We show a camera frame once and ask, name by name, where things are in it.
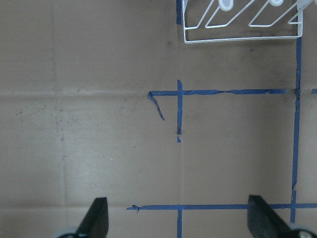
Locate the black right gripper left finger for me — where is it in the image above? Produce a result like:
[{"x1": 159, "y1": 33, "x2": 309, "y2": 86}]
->
[{"x1": 75, "y1": 197, "x2": 109, "y2": 238}]

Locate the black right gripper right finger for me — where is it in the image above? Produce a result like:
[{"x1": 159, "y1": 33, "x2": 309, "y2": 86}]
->
[{"x1": 247, "y1": 195, "x2": 295, "y2": 238}]

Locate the white wire cup rack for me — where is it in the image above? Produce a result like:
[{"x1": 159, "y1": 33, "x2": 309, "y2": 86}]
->
[{"x1": 177, "y1": 0, "x2": 317, "y2": 44}]

